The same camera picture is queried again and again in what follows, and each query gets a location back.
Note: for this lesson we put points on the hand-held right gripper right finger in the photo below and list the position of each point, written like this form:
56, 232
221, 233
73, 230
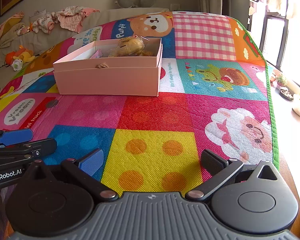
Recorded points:
212, 162

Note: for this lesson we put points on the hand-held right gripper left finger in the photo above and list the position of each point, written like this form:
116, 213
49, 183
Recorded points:
91, 162

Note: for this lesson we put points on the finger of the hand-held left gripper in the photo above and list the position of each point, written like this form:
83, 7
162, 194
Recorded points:
13, 136
38, 147

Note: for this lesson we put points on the pink cardboard box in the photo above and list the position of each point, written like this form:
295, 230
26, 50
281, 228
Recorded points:
102, 82

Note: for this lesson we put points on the pink white card packet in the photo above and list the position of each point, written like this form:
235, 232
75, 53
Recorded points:
98, 54

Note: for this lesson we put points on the bun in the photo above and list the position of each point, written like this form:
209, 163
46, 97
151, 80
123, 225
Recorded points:
130, 45
145, 53

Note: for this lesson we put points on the white green toy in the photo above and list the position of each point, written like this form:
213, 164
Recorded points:
17, 65

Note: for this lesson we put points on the colourful cartoon play mat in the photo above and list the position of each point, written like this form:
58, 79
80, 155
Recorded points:
152, 110

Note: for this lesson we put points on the orange yellow plush toy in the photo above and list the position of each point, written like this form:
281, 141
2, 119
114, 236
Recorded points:
23, 53

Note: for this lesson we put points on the dark plant dish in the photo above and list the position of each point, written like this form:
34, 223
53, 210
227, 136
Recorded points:
287, 93

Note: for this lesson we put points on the beige sofa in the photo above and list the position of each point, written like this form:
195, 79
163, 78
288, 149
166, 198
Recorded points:
47, 38

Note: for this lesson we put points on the small potted plant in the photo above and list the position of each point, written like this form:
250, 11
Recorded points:
282, 80

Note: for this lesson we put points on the white pink baby clothes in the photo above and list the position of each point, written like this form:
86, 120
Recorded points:
43, 23

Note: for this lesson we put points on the pink floral cloth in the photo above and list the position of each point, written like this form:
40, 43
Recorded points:
73, 17

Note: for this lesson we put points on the black window frame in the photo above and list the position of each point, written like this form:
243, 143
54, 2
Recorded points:
267, 40

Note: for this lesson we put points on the white wall outlet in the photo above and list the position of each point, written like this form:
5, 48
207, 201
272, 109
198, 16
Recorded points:
175, 6

